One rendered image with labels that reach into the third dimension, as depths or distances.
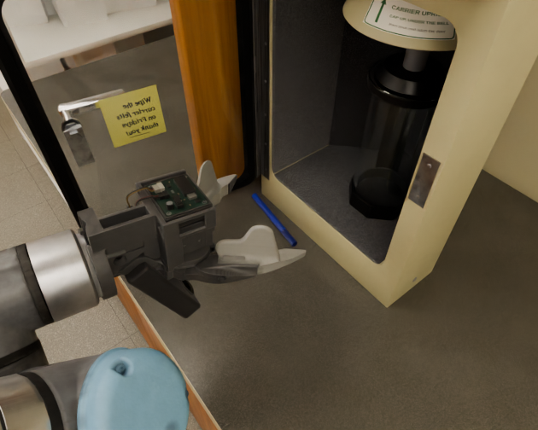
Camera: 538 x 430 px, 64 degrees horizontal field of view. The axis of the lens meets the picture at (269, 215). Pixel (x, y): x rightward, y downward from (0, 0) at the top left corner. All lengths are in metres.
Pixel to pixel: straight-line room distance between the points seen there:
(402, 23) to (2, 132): 2.66
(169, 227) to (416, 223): 0.30
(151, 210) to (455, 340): 0.49
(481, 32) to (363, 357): 0.44
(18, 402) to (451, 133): 0.41
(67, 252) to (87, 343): 1.44
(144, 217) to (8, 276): 0.11
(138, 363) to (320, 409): 0.38
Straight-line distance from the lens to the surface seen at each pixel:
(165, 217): 0.40
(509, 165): 1.00
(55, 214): 2.31
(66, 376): 0.30
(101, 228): 0.40
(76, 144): 0.60
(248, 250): 0.43
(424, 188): 0.52
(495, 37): 0.42
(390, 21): 0.51
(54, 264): 0.40
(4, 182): 2.61
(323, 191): 0.74
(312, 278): 0.72
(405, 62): 0.59
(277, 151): 0.74
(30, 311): 0.41
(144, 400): 0.29
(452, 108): 0.46
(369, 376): 0.65
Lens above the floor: 1.53
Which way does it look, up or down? 48 degrees down
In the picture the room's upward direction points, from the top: straight up
